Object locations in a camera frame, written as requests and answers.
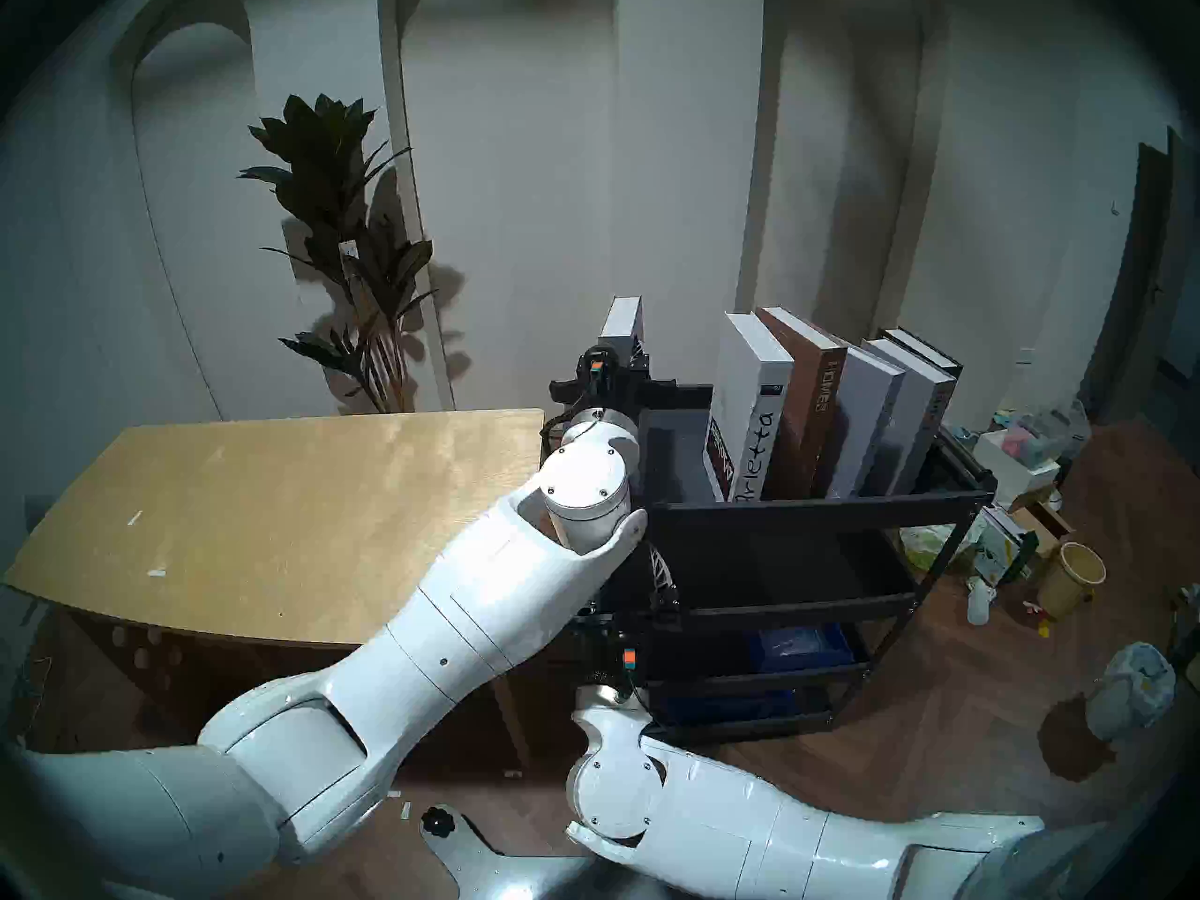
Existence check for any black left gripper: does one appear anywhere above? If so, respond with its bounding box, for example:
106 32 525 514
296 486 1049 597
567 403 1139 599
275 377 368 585
548 334 678 430

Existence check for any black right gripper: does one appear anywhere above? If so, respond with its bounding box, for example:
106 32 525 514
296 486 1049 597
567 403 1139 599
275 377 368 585
567 544 681 693

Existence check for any grey Special Issue book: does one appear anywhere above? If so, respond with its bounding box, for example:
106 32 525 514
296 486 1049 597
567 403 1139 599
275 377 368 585
598 296 645 357

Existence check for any white Arietta book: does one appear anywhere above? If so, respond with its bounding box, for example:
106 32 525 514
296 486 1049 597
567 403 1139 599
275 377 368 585
703 312 796 503

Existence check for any brown Homes book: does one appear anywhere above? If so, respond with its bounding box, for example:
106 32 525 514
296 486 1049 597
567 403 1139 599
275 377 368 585
755 306 849 501

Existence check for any grey Discontent book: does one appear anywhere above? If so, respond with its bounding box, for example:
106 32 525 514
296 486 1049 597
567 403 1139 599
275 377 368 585
825 345 908 498

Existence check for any black Century book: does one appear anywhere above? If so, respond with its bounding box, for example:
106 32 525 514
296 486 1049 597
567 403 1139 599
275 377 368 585
877 326 965 383

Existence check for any grey ianra book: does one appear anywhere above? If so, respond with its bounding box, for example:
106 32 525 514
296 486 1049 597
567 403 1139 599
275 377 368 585
862 337 959 496

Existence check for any black metal shelf cart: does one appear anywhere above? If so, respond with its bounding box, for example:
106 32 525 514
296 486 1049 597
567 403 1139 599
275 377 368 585
556 383 998 747

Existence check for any flat blue tray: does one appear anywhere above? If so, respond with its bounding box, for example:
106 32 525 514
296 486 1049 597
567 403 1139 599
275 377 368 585
670 687 798 723

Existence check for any blue plastic bin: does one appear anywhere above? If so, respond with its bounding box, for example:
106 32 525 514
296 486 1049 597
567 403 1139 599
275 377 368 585
747 623 868 676

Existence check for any light green plastic bag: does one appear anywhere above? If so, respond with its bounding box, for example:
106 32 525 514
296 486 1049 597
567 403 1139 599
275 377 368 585
900 523 985 573

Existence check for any green and white carton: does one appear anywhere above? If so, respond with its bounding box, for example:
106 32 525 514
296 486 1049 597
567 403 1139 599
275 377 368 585
972 506 1040 587

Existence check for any white square box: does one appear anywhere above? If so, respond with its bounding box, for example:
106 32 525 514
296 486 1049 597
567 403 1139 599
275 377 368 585
972 429 1062 510

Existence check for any tall green potted plant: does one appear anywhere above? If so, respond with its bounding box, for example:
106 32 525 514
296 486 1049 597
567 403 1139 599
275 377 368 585
237 93 440 412

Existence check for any light wooden table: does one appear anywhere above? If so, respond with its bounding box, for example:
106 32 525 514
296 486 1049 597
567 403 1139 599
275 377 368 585
3 408 546 766

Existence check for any brown cardboard box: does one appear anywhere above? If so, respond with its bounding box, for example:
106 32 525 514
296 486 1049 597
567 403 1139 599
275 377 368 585
1008 502 1093 580

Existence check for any yellow round bucket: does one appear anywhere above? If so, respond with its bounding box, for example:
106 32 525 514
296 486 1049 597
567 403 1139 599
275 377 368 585
1034 542 1107 621

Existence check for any clear plastic storage box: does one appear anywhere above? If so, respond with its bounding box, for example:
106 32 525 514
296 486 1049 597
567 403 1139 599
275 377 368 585
1001 399 1092 471

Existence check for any white bin with bag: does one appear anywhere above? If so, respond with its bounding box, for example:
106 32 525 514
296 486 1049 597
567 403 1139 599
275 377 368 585
1085 642 1177 743

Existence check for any dark door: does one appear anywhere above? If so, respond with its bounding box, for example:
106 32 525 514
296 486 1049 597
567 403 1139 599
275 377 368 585
1078 127 1200 426

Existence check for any grey metal robot base plate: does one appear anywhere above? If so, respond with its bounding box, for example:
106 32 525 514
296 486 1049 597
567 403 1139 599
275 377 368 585
419 804 620 900

